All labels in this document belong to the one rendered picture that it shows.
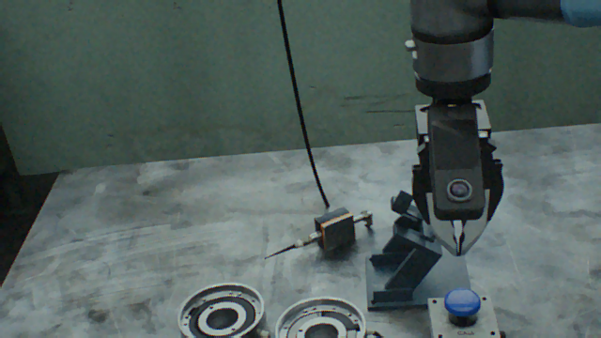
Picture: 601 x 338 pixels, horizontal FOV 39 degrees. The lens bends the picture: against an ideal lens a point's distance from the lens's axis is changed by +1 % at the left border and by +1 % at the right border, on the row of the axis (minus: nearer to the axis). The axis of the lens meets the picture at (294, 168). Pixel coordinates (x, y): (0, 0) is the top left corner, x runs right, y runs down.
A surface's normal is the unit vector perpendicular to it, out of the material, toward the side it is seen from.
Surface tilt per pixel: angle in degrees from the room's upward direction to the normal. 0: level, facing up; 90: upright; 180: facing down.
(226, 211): 0
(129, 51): 90
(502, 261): 0
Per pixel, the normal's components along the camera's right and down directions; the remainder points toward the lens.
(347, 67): -0.04, 0.54
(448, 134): -0.09, -0.45
